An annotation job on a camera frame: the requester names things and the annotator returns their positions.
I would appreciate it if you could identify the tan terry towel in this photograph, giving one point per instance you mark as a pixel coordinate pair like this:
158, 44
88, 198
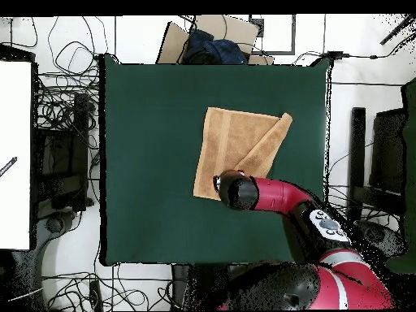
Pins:
227, 139

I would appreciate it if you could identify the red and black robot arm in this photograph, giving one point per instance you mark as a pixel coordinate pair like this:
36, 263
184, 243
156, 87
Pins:
279, 193

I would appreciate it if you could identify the dark green table cloth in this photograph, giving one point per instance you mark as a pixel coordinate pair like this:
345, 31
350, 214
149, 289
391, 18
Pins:
146, 162

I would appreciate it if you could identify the dark blue garment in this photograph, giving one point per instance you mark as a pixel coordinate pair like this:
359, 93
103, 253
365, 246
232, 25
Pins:
224, 50

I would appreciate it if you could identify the black chair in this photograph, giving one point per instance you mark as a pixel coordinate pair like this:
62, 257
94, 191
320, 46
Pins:
61, 156
357, 146

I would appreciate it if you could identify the brown cardboard box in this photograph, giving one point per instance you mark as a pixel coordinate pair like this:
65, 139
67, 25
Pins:
234, 29

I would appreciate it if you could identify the black power strip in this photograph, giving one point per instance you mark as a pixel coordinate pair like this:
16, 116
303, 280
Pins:
96, 294

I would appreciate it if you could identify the grey office chair base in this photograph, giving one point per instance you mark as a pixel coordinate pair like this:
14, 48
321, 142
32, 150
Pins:
53, 225
380, 235

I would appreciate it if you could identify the black power adapter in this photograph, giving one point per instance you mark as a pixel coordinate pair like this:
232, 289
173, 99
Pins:
336, 54

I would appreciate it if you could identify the green cloth over furniture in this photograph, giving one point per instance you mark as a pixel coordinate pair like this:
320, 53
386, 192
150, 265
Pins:
410, 162

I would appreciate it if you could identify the black strip with white marks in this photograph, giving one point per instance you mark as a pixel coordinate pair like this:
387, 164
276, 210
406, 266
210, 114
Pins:
9, 165

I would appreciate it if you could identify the white desk top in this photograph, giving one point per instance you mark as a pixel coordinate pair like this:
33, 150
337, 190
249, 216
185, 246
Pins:
16, 113

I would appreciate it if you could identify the black tripod leg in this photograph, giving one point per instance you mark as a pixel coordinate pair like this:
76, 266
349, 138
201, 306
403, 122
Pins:
397, 29

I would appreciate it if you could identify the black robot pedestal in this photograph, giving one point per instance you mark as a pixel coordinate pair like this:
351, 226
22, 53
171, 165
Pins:
201, 286

